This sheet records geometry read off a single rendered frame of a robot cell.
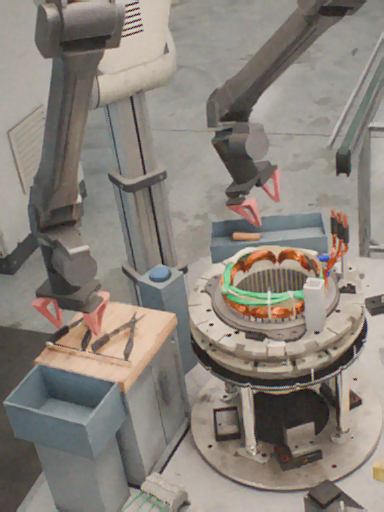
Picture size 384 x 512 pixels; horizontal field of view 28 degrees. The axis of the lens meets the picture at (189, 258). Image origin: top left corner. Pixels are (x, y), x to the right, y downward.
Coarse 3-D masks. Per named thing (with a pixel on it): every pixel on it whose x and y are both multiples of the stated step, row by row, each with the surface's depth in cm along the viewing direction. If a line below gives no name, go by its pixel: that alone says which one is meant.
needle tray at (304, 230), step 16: (224, 224) 174; (240, 224) 174; (272, 224) 173; (288, 224) 173; (304, 224) 173; (320, 224) 173; (224, 240) 174; (240, 240) 173; (272, 240) 164; (288, 240) 163; (304, 240) 163; (320, 240) 163; (224, 256) 166
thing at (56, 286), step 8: (48, 272) 134; (56, 272) 133; (48, 280) 140; (56, 280) 133; (64, 280) 133; (96, 280) 138; (40, 288) 138; (48, 288) 138; (56, 288) 135; (64, 288) 134; (72, 288) 135; (80, 288) 136; (88, 288) 136; (96, 288) 137; (40, 296) 137; (48, 296) 136; (56, 296) 135; (64, 296) 135; (72, 296) 134; (80, 296) 134; (88, 296) 134
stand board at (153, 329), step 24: (120, 312) 149; (144, 312) 148; (72, 336) 145; (96, 336) 144; (120, 336) 143; (144, 336) 142; (48, 360) 140; (72, 360) 139; (96, 360) 138; (144, 360) 138; (120, 384) 133
